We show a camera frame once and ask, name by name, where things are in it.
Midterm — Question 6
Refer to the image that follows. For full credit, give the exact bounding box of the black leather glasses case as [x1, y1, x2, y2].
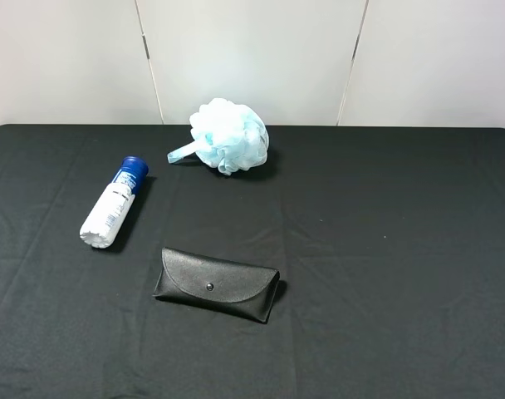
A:
[153, 248, 280, 323]

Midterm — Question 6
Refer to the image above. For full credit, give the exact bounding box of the black tablecloth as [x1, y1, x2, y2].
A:
[0, 125, 505, 398]

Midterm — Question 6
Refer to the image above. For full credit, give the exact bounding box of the light blue bath loofah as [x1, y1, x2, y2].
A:
[167, 98, 269, 175]

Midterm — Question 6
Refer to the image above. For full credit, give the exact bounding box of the blue and white bottle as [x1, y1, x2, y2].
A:
[80, 156, 149, 249]

